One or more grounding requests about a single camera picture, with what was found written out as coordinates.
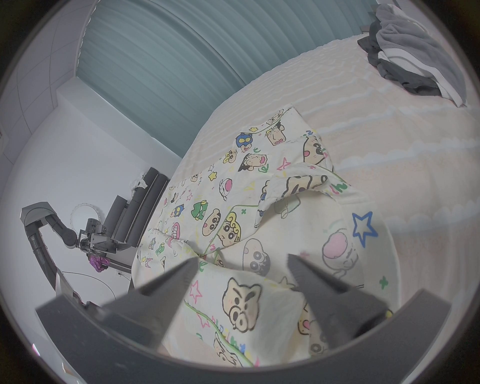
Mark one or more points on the bed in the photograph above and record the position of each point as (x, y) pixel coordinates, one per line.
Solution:
(412, 168)

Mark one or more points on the dark dressing table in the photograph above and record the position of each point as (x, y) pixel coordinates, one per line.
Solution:
(118, 221)

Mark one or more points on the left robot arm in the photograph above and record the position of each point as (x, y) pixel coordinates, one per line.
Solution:
(37, 213)

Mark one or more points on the white round mirror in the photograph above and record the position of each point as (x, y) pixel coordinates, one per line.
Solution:
(77, 213)

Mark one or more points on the blue-green curtain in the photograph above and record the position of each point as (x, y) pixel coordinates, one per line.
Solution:
(300, 22)
(123, 75)

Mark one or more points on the white garment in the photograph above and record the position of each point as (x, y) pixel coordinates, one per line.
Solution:
(139, 182)

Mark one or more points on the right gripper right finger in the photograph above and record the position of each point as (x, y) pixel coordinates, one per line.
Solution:
(337, 307)

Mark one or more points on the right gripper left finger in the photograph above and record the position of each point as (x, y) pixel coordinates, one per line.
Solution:
(150, 307)

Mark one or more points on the purple plastic bag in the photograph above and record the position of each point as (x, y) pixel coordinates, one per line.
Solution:
(98, 263)

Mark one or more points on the dark chest of drawers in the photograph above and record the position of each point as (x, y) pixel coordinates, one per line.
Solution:
(153, 187)

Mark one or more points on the white printed pyjama top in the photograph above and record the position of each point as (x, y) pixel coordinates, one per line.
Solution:
(262, 225)

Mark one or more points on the pile of clothes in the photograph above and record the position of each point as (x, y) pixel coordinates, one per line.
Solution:
(416, 56)

